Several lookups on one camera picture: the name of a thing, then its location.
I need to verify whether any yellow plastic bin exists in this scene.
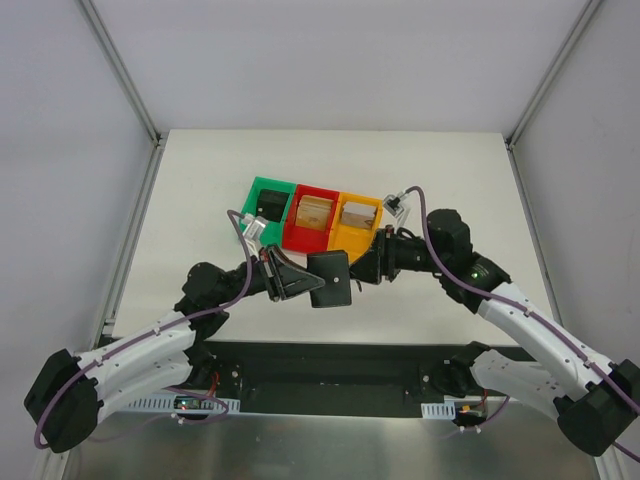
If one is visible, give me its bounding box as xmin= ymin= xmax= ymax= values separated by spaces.
xmin=327 ymin=192 xmax=383 ymax=263

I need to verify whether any left aluminium frame post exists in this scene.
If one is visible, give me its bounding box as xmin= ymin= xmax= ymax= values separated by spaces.
xmin=77 ymin=0 xmax=169 ymax=146

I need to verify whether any left white cable duct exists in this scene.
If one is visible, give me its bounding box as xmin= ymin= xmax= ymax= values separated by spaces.
xmin=120 ymin=393 xmax=241 ymax=415

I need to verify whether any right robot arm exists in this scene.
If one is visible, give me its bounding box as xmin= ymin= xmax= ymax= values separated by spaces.
xmin=350 ymin=209 xmax=639 ymax=457

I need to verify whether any green plastic bin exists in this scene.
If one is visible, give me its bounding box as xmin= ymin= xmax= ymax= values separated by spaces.
xmin=241 ymin=176 xmax=297 ymax=247

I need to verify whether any red plastic bin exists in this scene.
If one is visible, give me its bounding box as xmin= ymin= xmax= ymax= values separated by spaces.
xmin=282 ymin=184 xmax=339 ymax=254

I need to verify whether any black card stack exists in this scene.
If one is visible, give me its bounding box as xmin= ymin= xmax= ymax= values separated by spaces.
xmin=255 ymin=188 xmax=290 ymax=223

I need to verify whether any black leather card holder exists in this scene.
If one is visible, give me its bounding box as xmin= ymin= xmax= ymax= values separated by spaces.
xmin=307 ymin=250 xmax=352 ymax=309

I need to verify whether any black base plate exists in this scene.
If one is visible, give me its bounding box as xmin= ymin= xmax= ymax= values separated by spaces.
xmin=97 ymin=335 xmax=531 ymax=419

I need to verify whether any gold card stack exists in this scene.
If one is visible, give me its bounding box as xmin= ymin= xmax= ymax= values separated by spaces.
xmin=295 ymin=195 xmax=333 ymax=231

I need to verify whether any right aluminium frame post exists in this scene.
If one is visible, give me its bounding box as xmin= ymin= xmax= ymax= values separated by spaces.
xmin=504 ymin=0 xmax=606 ymax=151

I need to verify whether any aluminium frame post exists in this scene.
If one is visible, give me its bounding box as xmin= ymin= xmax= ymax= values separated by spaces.
xmin=504 ymin=0 xmax=606 ymax=151
xmin=77 ymin=0 xmax=169 ymax=146

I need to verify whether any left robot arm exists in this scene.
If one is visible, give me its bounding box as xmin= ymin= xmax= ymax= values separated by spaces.
xmin=24 ymin=246 xmax=327 ymax=453

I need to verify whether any right white cable duct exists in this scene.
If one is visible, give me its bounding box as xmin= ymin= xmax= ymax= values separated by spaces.
xmin=421 ymin=400 xmax=457 ymax=421

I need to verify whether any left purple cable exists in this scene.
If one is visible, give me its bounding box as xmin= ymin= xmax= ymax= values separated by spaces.
xmin=32 ymin=209 xmax=264 ymax=450

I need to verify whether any silver card stack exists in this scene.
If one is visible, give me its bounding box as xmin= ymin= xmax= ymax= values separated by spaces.
xmin=340 ymin=201 xmax=377 ymax=230

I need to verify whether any white cable duct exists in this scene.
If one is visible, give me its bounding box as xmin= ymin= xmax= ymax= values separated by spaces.
xmin=421 ymin=400 xmax=457 ymax=421
xmin=120 ymin=393 xmax=241 ymax=415

